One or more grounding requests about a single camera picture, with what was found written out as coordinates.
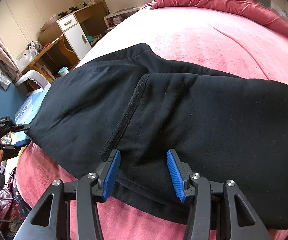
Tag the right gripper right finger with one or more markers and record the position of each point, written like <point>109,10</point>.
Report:
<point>180,176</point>

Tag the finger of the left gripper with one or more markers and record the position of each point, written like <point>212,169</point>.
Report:
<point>17,146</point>
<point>18,128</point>

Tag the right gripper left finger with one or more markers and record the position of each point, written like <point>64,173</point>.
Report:
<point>107,173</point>

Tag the black pants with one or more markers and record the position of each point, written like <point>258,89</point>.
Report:
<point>132,100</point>

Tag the maroon jacket sleeve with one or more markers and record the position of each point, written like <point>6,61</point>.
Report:
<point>13,209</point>

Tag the clear plastic bag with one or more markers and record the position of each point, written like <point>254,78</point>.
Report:
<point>24,58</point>

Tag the teal lidded cup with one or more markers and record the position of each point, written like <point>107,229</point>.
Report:
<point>63,71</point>

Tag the wooden desk shelf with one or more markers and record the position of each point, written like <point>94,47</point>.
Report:
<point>56,52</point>

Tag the white cabinet with drawer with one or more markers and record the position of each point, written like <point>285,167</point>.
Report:
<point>74,34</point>

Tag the pink bed with sheet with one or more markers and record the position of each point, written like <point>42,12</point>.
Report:
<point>208,38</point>

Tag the white low bedside shelf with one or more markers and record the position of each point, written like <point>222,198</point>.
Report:
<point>114,19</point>

